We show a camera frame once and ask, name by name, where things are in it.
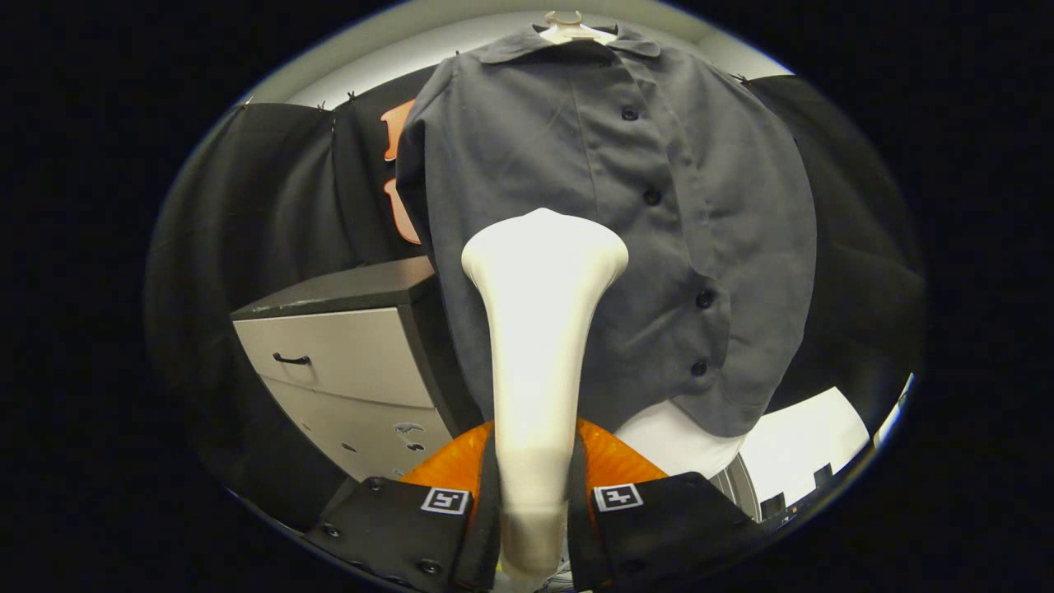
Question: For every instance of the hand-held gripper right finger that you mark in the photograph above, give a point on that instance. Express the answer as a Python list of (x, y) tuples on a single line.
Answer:
[(683, 515)]

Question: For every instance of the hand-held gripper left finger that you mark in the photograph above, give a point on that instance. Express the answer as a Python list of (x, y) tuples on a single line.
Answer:
[(395, 527)]

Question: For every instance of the white garment steamer head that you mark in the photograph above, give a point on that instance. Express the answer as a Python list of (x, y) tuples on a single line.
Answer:
[(539, 329)]

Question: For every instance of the dark grey button shirt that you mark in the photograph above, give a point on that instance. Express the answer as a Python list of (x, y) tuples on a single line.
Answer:
[(535, 140)]

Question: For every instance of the white ironing pad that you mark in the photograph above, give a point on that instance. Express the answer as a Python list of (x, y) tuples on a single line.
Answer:
[(683, 445)]

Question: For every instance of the white side table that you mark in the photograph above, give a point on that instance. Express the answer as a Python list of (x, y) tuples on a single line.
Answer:
[(807, 436)]

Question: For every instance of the grey drawer cabinet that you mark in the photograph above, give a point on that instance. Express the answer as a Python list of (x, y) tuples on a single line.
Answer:
[(346, 354)]

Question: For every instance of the black backdrop cloth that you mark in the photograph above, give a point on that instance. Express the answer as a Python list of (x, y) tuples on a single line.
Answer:
[(280, 206)]

